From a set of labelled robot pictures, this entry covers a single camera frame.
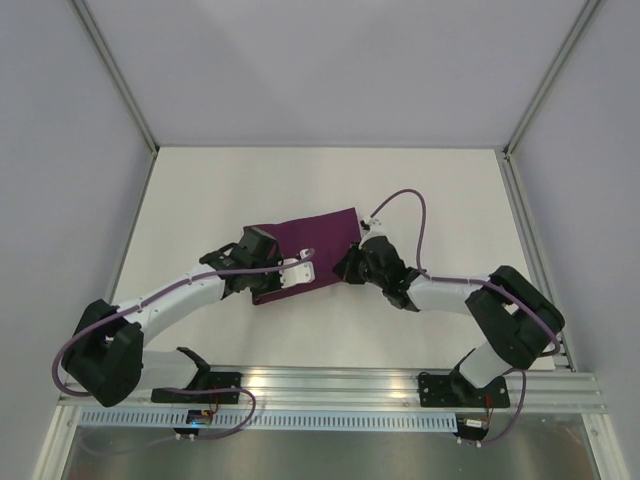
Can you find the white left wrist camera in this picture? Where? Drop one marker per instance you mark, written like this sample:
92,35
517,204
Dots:
297,271

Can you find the aluminium frame post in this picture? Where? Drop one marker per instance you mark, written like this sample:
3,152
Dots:
97,39
585,17

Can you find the aluminium mounting rail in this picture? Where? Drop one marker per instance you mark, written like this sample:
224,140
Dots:
371,389

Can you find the white slotted cable duct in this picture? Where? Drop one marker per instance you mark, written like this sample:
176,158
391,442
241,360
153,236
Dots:
275,420

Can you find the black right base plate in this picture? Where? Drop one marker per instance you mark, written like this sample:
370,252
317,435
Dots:
454,391

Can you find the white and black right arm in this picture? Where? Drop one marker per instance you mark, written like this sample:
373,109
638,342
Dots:
518,322

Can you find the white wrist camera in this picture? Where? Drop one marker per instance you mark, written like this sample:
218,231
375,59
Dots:
372,228
297,271

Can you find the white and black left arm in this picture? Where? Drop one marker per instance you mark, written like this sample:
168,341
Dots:
104,359

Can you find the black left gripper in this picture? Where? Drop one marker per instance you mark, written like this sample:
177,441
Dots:
275,285

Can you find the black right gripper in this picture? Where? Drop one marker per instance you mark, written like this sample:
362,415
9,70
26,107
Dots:
351,265

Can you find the aluminium frame post right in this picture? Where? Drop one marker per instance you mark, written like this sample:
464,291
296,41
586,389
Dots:
585,17

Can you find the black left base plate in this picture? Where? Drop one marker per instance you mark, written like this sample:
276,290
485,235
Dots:
220,387

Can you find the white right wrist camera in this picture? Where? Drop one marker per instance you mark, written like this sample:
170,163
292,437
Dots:
372,228

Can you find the aluminium frame post left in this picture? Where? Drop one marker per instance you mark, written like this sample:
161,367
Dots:
97,39

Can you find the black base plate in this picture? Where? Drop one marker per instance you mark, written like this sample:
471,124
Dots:
220,387
454,391

